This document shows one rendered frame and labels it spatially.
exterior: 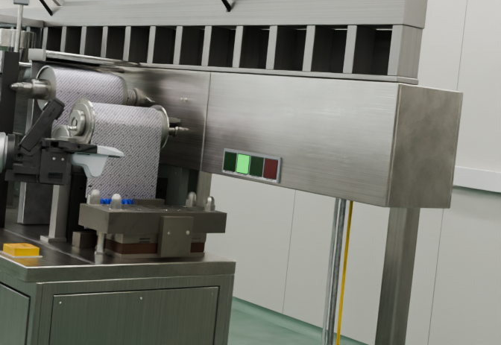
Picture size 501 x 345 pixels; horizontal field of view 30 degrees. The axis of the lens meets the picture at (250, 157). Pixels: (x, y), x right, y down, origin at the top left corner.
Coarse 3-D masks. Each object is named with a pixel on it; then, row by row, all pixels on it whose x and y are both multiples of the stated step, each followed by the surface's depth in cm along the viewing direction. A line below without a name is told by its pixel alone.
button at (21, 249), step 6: (6, 246) 244; (12, 246) 242; (18, 246) 243; (24, 246) 244; (30, 246) 245; (6, 252) 244; (12, 252) 241; (18, 252) 241; (24, 252) 242; (30, 252) 243; (36, 252) 244
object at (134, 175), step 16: (96, 144) 267; (112, 144) 270; (128, 144) 274; (144, 144) 277; (112, 160) 271; (128, 160) 274; (144, 160) 278; (112, 176) 272; (128, 176) 275; (144, 176) 278; (112, 192) 272; (128, 192) 276; (144, 192) 279
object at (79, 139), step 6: (78, 108) 271; (84, 108) 268; (90, 120) 266; (162, 120) 282; (162, 126) 281; (84, 132) 267; (162, 132) 282; (78, 138) 270; (84, 138) 267; (162, 138) 282
